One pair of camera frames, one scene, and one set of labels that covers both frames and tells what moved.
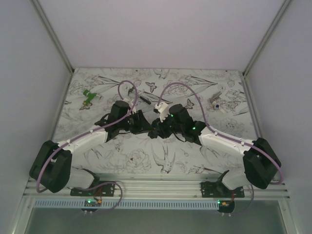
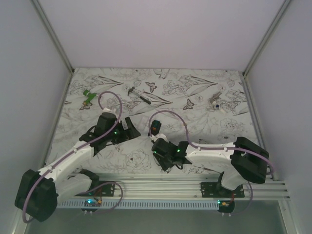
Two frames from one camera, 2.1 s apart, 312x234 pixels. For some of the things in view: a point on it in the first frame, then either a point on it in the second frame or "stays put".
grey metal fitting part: [215, 96] stays put
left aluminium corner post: [52, 34] stays put
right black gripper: [159, 129] to [164, 164]
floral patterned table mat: [214, 98] stays put
